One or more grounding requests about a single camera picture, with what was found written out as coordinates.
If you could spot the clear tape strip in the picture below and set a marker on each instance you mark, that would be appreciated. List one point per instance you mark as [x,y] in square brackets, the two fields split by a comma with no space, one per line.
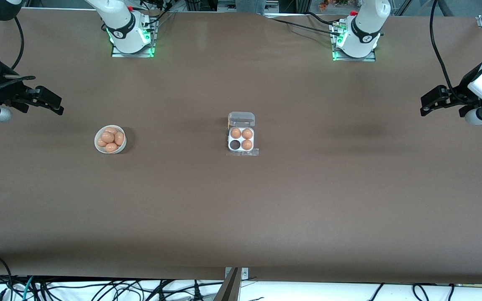
[255,152]

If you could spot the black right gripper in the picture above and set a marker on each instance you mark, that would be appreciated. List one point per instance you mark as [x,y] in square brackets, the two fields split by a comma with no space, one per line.
[3,93]

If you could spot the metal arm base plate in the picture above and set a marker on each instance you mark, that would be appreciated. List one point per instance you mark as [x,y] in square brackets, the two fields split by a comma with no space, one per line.
[117,53]
[370,57]

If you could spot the small orange object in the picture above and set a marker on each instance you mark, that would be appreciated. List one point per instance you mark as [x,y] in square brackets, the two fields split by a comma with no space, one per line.
[323,5]

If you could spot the metal table edge bracket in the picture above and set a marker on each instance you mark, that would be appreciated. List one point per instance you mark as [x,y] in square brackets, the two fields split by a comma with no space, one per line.
[244,274]

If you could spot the white round bowl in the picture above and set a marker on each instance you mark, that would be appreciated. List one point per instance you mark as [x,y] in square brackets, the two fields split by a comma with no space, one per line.
[121,149]

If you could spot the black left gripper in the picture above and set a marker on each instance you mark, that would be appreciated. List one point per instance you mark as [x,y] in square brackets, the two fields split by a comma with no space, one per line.
[463,90]

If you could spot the clear plastic egg box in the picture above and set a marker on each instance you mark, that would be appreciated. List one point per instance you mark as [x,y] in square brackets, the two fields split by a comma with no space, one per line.
[241,119]

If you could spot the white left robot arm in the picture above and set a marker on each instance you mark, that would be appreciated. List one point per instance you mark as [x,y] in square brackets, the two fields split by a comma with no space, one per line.
[362,33]

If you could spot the dark slanted post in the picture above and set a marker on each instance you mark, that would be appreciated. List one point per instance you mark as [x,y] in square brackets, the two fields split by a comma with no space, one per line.
[228,288]

